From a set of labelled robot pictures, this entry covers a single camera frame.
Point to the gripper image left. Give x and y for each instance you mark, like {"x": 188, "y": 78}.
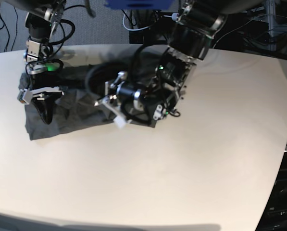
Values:
{"x": 45, "y": 107}

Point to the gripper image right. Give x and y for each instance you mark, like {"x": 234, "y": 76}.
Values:
{"x": 121, "y": 89}

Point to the grey T-shirt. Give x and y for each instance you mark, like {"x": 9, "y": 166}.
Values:
{"x": 74, "y": 111}

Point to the robot arm image right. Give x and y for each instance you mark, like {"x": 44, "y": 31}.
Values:
{"x": 198, "y": 21}

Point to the blue plastic bin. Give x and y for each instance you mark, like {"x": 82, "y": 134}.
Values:
{"x": 138, "y": 4}

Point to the white power strip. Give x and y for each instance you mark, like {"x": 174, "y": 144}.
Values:
{"x": 175, "y": 17}

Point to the black OpenArm base box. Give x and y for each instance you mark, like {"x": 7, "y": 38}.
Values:
{"x": 274, "y": 217}

